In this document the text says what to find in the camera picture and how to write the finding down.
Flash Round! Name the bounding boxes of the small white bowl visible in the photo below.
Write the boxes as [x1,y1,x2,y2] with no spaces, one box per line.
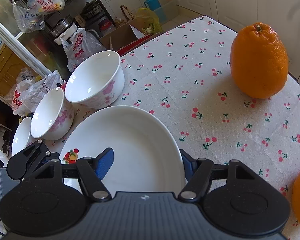
[12,116,35,155]

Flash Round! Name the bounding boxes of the white plate with fruit print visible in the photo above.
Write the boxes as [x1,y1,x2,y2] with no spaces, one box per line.
[60,106,186,196]

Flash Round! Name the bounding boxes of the medium white floral bowl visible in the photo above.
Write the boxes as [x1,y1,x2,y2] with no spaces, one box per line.
[31,88,74,140]

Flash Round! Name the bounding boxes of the large white floral bowl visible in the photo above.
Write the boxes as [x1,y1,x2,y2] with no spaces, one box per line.
[65,50,125,110]

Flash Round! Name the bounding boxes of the black metal kitchen shelf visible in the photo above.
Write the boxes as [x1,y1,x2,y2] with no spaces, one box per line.
[11,0,115,50]

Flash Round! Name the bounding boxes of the crumpled white plastic bag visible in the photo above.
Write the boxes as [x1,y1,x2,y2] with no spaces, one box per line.
[4,68,64,117]

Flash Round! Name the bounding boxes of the cherry print tablecloth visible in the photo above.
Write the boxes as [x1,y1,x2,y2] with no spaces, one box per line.
[43,15,300,240]

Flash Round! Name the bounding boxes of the white red plastic bag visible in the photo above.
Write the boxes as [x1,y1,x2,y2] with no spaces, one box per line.
[61,28,106,73]

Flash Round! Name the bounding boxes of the pointed orange without leaf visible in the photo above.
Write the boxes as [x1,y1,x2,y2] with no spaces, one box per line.
[230,22,288,99]

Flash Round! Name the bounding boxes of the brown cardboard box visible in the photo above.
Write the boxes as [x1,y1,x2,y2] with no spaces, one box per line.
[100,17,161,56]

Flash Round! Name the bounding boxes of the yellow plastic bag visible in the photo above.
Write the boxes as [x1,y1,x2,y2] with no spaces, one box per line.
[135,8,162,35]

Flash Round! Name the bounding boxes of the clear hanging plastic bag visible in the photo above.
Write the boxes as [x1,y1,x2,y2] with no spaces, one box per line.
[12,0,45,34]

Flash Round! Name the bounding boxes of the wicker basket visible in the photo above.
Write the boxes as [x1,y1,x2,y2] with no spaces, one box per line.
[120,4,135,22]

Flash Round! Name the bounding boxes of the hanging bag with snacks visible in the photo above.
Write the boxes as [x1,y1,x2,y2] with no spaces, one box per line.
[27,0,65,15]

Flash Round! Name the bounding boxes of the teal thermos jug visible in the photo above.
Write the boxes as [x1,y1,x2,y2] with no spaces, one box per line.
[144,0,161,11]

